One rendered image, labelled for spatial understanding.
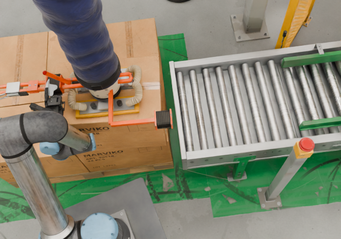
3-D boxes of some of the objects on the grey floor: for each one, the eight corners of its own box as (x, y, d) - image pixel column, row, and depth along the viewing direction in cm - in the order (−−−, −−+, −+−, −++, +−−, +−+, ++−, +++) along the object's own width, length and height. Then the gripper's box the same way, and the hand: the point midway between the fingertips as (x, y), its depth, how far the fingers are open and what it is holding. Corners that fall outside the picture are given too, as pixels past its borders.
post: (272, 192, 270) (310, 139, 181) (275, 201, 267) (313, 152, 178) (263, 193, 270) (296, 141, 181) (265, 202, 267) (299, 154, 178)
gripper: (66, 124, 192) (68, 88, 201) (57, 112, 180) (59, 74, 189) (49, 126, 192) (52, 90, 202) (39, 113, 180) (42, 76, 189)
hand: (50, 85), depth 195 cm, fingers open, 7 cm apart
